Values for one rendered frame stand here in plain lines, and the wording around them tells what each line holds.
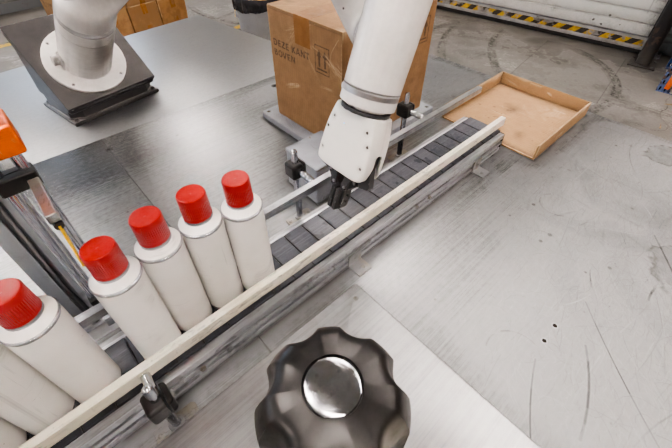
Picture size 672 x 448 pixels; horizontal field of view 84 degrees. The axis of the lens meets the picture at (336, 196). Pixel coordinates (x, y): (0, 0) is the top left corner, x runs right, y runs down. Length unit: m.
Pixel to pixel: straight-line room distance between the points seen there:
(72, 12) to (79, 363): 0.74
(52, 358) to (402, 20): 0.53
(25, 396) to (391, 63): 0.54
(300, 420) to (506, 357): 0.47
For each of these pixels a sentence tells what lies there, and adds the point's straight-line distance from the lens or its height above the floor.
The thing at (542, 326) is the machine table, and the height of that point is 0.83.
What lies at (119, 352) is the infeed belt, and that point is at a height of 0.88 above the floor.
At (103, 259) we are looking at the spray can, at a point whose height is 1.08.
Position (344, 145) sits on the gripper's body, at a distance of 0.56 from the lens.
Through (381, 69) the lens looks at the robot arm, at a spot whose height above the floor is 1.16.
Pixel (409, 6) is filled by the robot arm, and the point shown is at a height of 1.23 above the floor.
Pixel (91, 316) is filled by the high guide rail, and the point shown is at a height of 0.96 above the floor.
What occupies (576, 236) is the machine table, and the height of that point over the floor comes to 0.83.
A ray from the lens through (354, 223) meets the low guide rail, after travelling 0.62.
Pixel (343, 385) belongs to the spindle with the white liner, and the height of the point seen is 1.18.
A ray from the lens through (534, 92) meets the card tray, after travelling 1.28.
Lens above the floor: 1.37
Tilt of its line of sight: 43 degrees down
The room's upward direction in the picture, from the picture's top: straight up
